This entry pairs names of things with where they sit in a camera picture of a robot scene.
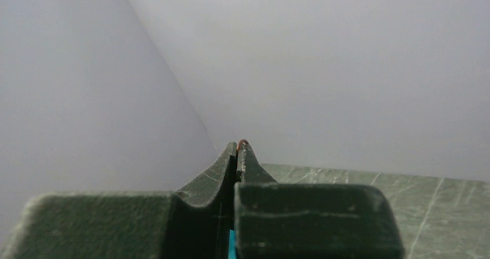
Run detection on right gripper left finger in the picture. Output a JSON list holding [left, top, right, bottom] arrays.
[[1, 142, 237, 258]]

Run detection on teal tray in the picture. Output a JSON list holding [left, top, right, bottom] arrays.
[[228, 230, 237, 259]]

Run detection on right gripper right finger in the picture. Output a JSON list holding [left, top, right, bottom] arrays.
[[234, 142, 405, 258]]

